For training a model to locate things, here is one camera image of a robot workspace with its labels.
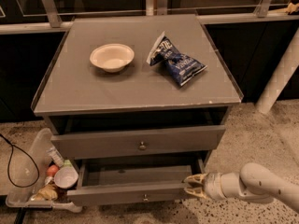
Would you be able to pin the white tube in bin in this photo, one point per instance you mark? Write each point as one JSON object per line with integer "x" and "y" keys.
{"x": 56, "y": 157}

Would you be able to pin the white pillar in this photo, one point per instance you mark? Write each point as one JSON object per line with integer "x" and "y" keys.
{"x": 280, "y": 77}

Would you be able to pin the metal railing frame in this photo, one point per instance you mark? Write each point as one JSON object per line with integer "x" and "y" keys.
{"x": 34, "y": 16}

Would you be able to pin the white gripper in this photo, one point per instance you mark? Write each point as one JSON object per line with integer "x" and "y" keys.
{"x": 211, "y": 185}

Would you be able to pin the white paper bowl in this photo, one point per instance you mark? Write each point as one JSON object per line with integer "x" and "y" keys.
{"x": 112, "y": 58}

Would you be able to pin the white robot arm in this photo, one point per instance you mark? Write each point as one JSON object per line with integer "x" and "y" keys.
{"x": 253, "y": 184}

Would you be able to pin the blue chip bag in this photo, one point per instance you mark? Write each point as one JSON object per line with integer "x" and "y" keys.
{"x": 181, "y": 67}

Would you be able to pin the yellow crumpled wrapper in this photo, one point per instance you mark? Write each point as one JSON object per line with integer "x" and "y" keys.
{"x": 47, "y": 193}

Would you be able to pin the clear plastic bin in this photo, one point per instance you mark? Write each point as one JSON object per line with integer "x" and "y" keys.
{"x": 31, "y": 176}

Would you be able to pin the grey drawer cabinet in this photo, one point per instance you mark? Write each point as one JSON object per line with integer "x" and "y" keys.
{"x": 77, "y": 97}

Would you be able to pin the grey top drawer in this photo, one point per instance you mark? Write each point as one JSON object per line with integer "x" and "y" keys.
{"x": 138, "y": 142}

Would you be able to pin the grey drawer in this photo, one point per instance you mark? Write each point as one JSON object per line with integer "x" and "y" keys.
{"x": 134, "y": 180}
{"x": 138, "y": 142}

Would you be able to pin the white bowl in bin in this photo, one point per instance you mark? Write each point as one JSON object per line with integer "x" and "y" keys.
{"x": 66, "y": 177}

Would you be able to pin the red apple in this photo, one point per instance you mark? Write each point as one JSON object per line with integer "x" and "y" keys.
{"x": 52, "y": 170}

